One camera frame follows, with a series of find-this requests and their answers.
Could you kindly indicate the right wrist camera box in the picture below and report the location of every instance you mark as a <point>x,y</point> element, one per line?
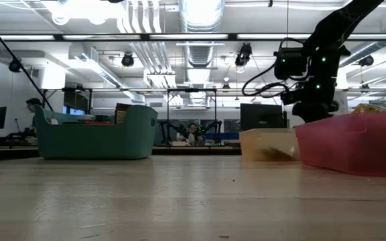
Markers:
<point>290,63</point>

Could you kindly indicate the teal plastic bin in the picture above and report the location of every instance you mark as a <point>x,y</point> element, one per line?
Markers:
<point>96,140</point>

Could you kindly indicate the silver ventilation duct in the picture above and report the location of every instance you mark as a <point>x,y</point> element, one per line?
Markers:
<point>199,26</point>

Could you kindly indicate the person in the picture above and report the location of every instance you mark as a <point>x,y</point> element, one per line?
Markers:
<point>191,132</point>
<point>33,105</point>

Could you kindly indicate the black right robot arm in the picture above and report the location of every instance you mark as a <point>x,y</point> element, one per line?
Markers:
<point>340,23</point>

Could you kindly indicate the background black robot arm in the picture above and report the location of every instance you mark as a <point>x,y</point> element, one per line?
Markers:
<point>213,127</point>
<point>171,129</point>

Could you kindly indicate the black monitor blue screen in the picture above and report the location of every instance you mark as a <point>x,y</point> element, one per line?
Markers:
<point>75,103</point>

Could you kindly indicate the large black monitor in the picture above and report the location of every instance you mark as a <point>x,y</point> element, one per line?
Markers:
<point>263,115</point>

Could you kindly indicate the orange plastic bin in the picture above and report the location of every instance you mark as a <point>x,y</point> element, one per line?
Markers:
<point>266,140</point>

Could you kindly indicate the black ceiling spotlight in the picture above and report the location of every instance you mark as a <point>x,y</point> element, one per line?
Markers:
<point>14,66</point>
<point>128,60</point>
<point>243,55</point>
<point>366,61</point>

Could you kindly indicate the pink plastic bin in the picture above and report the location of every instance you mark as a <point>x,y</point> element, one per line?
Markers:
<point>347,147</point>

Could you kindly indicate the black background workbench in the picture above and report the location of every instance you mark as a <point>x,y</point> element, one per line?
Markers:
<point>186,150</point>

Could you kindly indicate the white pillar sign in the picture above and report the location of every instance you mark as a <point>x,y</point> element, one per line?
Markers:
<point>343,100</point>

